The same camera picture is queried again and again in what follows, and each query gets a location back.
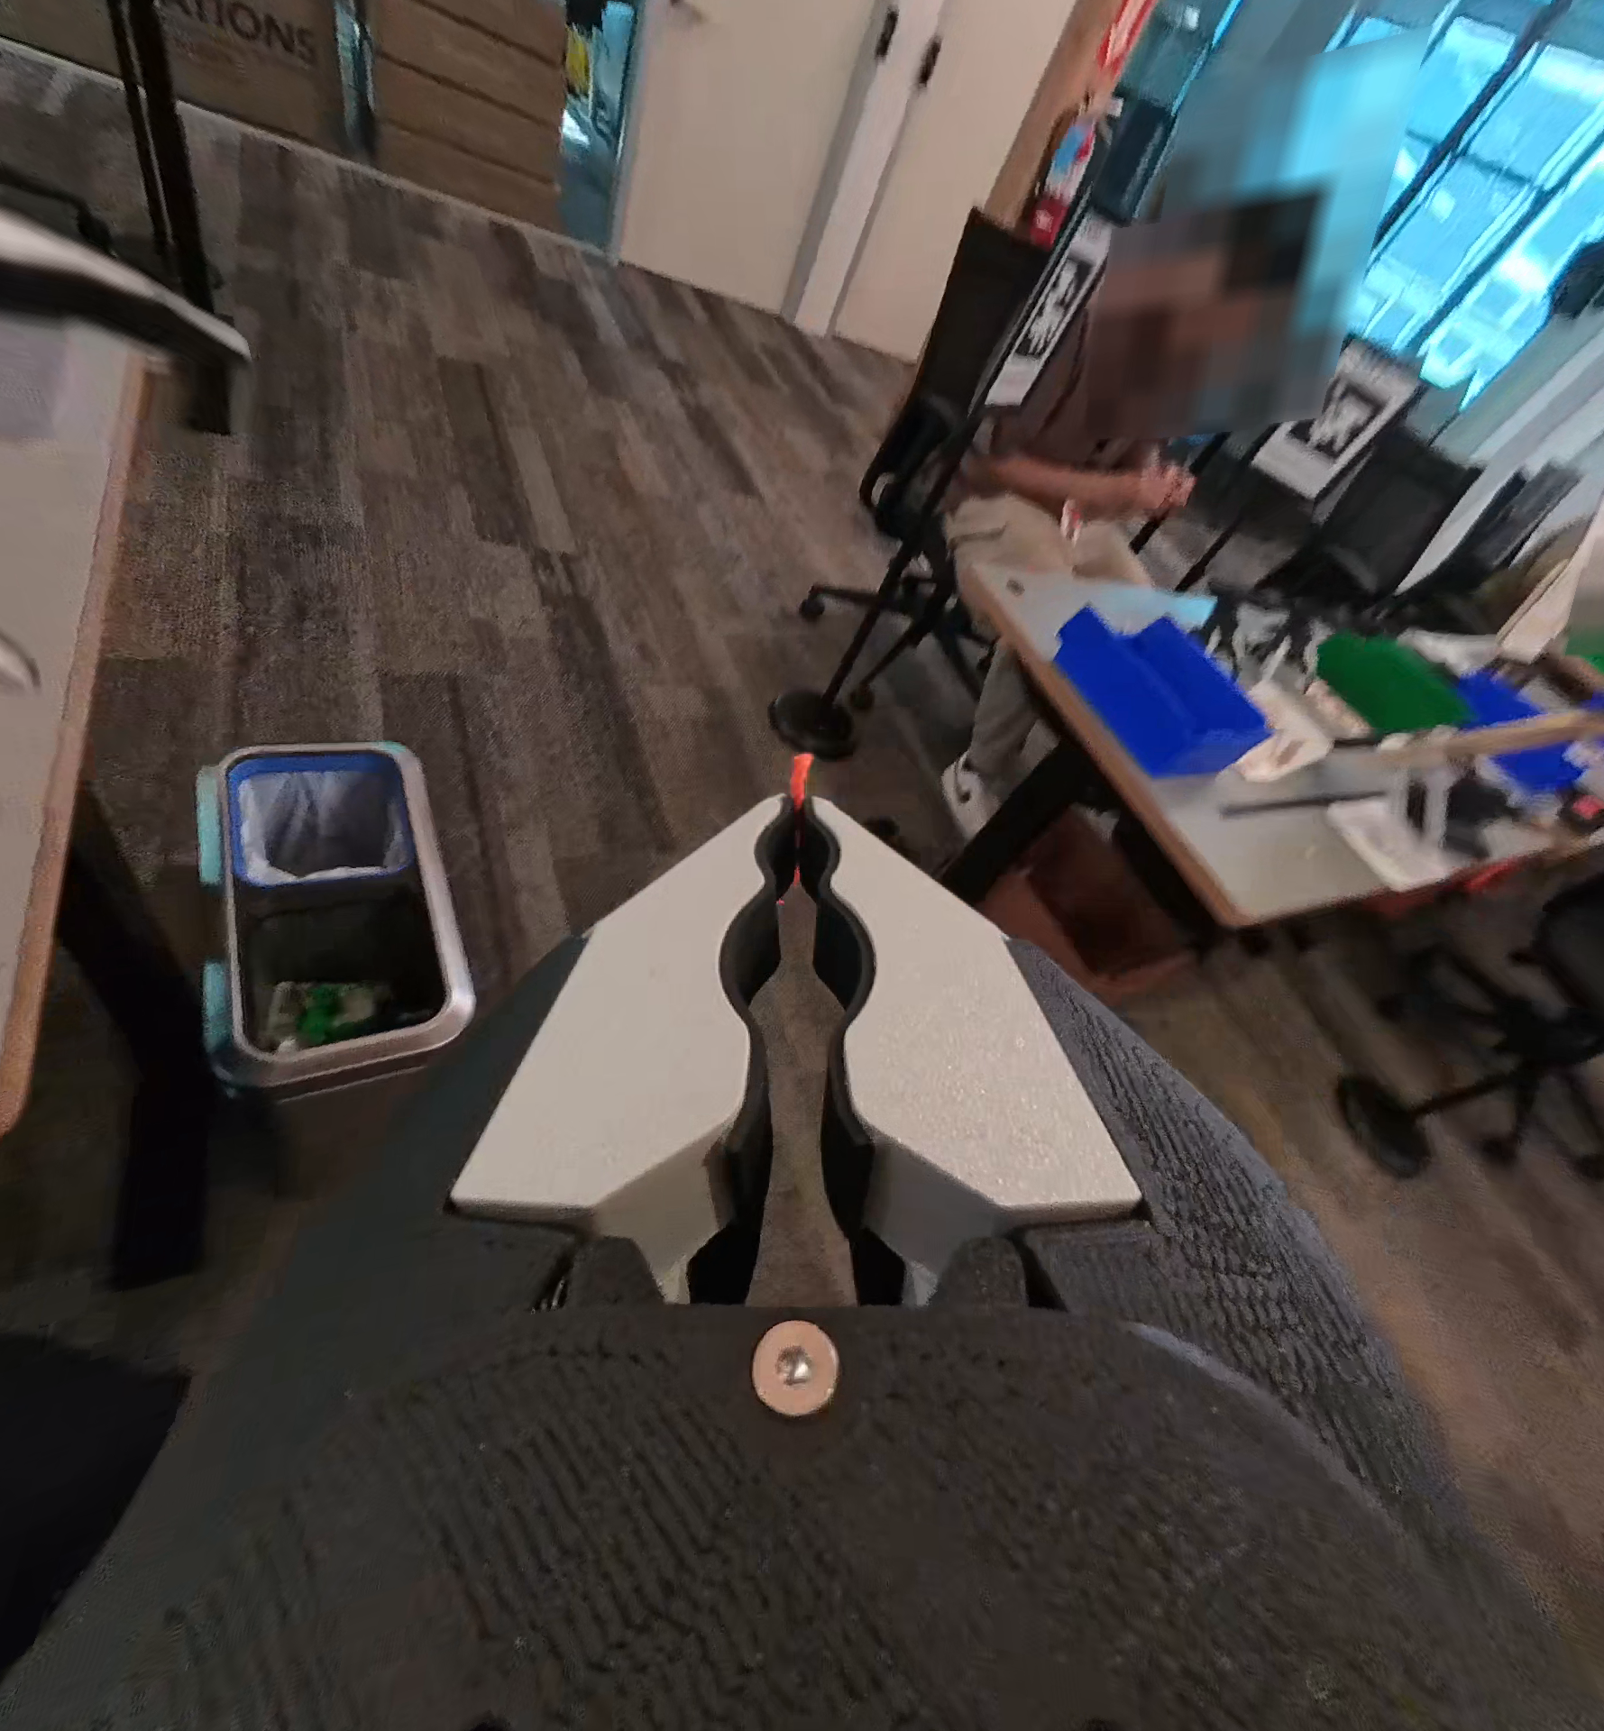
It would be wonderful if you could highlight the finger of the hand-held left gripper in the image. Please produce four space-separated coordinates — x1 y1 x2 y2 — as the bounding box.
0 174 251 382

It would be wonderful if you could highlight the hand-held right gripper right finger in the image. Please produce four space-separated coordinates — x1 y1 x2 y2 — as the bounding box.
805 792 1145 1255

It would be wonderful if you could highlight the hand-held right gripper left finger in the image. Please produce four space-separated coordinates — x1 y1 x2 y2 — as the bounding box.
448 792 805 1272

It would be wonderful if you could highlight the black stand pole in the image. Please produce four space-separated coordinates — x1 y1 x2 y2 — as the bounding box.
104 0 239 432

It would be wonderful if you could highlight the large cardboard box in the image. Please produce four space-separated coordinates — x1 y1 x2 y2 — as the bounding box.
0 0 346 152

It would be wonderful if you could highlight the dark grey bin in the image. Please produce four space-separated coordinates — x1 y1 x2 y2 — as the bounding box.
198 745 480 1188

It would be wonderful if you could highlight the grey work table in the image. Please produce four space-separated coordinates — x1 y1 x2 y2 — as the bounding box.
958 556 1604 932

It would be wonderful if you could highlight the large blue parts bin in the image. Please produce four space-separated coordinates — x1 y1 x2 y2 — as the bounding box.
1054 610 1269 781

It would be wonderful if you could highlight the black office chair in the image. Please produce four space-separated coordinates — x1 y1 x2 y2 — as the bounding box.
1288 432 1481 610
1338 865 1604 1178

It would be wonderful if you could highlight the small blue parts bin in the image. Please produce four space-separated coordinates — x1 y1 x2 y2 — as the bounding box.
1449 671 1592 792

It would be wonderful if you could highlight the white door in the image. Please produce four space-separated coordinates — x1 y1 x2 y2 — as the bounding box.
615 0 883 314
828 0 1086 364

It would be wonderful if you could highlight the black stool chair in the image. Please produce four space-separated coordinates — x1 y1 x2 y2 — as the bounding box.
767 212 1132 753

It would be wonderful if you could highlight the black white marker sign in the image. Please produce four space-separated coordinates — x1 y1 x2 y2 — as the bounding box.
984 218 1118 410
1275 342 1426 499

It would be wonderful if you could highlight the wooden post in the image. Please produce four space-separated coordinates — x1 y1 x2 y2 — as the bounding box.
979 0 1155 260

